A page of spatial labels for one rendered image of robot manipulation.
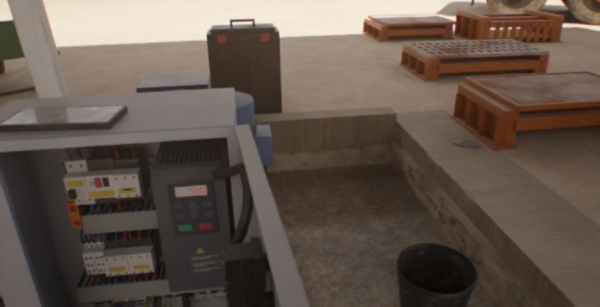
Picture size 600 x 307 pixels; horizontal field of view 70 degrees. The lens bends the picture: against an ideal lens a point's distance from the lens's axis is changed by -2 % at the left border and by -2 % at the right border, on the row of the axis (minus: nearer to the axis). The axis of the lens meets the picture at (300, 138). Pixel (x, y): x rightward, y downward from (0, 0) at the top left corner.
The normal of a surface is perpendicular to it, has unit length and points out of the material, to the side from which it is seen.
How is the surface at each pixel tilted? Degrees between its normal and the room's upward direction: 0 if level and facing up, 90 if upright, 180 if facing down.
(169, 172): 25
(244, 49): 90
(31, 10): 91
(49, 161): 90
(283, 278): 0
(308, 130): 90
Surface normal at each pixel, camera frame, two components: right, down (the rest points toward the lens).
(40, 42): 0.14, 0.40
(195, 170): 0.04, -0.67
